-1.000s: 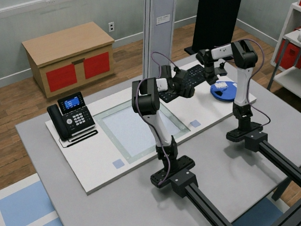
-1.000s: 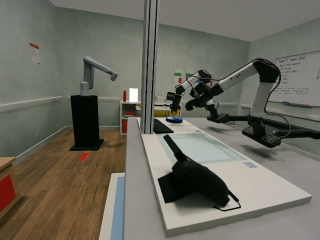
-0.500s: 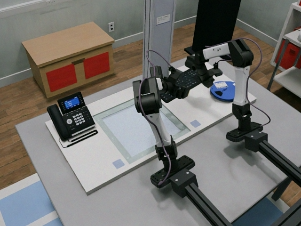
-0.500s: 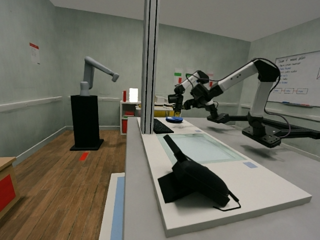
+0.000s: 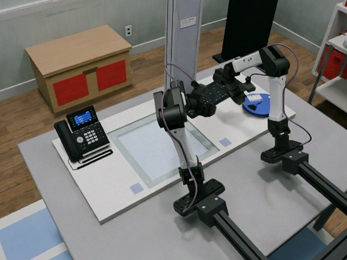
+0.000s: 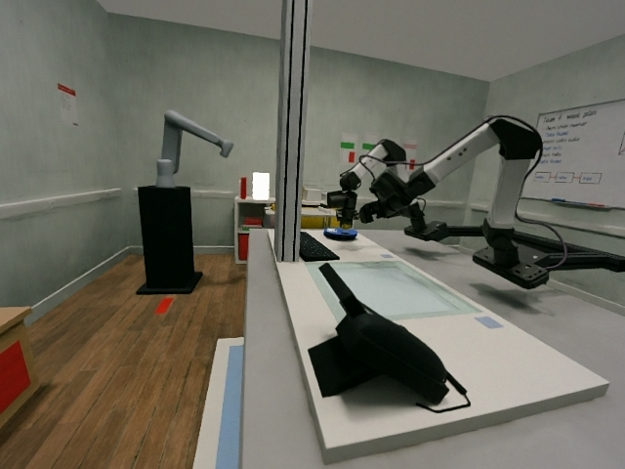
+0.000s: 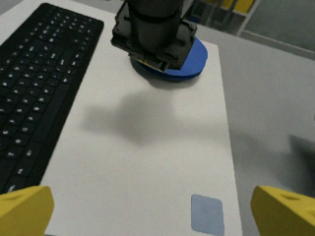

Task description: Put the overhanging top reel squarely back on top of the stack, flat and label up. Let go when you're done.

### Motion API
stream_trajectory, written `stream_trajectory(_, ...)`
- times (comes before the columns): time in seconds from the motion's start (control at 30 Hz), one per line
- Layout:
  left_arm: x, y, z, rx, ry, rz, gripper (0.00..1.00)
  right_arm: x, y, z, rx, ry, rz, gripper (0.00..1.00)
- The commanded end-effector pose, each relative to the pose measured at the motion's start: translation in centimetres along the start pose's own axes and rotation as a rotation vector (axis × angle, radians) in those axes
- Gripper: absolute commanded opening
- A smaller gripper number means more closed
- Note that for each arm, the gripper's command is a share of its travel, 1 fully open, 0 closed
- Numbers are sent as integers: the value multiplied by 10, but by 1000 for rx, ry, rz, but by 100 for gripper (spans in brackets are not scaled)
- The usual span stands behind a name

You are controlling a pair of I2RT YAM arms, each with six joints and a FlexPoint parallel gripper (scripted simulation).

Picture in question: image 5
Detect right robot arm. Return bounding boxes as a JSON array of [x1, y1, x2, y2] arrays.
[[213, 46, 302, 159]]

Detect grey vertical column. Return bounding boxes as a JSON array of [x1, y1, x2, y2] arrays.
[[164, 0, 203, 94]]

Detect white desk top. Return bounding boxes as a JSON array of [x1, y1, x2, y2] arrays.
[[52, 97, 269, 224]]

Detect black computer keyboard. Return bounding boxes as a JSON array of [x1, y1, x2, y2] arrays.
[[186, 81, 229, 119]]

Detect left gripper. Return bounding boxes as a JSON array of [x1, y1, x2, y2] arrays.
[[187, 94, 217, 118]]

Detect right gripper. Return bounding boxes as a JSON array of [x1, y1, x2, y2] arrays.
[[227, 85, 247, 106]]

